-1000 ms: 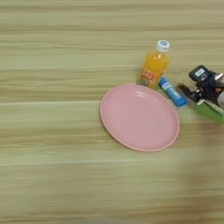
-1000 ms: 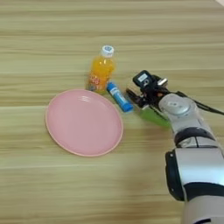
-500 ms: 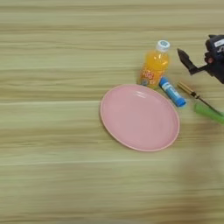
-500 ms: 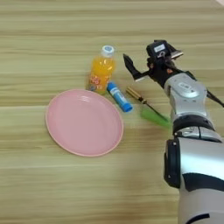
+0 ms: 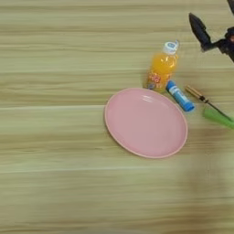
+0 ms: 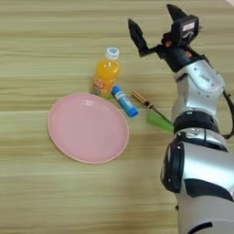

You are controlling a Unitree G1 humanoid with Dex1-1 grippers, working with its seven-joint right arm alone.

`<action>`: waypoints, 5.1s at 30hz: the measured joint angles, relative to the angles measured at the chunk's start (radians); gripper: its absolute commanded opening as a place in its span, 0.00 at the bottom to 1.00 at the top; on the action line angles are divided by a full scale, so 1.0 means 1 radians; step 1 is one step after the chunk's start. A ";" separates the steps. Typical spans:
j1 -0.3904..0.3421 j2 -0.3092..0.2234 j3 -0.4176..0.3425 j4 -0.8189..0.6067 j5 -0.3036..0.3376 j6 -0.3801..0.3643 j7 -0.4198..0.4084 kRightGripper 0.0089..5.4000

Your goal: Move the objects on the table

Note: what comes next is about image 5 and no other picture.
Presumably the orange juice bottle white cap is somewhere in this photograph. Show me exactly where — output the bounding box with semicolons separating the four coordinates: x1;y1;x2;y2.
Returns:
144;39;181;94

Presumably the screwdriver with yellow handle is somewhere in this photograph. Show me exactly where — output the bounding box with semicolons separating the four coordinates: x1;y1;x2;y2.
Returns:
184;84;233;122

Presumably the green plastic stick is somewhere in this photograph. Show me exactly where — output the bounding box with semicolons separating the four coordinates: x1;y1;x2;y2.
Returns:
202;106;234;131

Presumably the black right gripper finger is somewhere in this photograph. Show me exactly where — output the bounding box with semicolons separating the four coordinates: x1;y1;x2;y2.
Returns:
226;0;234;16
188;12;213;52

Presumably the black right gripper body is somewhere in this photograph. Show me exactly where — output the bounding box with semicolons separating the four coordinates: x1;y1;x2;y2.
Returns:
209;27;234;63

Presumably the blue glue stick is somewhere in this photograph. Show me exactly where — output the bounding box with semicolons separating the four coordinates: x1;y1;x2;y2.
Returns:
165;80;196;112

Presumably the pink round plate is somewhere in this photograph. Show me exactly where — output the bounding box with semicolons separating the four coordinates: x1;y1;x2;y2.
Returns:
103;87;189;159

